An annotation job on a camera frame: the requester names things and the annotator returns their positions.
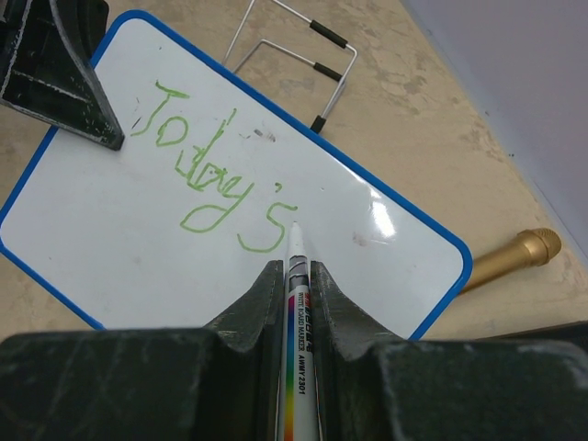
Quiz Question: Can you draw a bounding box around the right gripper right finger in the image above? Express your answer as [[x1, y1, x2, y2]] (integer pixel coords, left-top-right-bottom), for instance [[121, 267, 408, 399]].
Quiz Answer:
[[311, 262, 587, 440]]

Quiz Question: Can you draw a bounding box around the blue framed whiteboard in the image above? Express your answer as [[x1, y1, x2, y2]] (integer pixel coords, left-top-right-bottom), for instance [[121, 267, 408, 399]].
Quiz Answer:
[[1, 10, 472, 339]]

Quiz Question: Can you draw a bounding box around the gold microphone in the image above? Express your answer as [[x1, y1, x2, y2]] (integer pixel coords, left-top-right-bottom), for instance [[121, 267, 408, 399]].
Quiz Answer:
[[459, 228, 562, 295]]

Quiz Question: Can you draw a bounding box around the wire whiteboard stand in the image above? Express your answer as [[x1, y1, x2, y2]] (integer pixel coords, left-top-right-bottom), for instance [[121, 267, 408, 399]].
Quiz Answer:
[[220, 1, 358, 134]]

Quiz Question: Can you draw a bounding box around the white whiteboard marker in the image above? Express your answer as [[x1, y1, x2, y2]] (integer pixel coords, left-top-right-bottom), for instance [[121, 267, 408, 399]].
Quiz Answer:
[[277, 222, 320, 440]]

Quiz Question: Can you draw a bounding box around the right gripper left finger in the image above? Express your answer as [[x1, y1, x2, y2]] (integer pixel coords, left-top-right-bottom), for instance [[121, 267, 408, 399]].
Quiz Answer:
[[1, 260, 284, 440]]

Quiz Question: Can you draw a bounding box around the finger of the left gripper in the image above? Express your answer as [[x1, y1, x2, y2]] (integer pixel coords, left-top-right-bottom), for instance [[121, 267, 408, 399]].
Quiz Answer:
[[57, 0, 109, 69], [1, 0, 124, 151]]

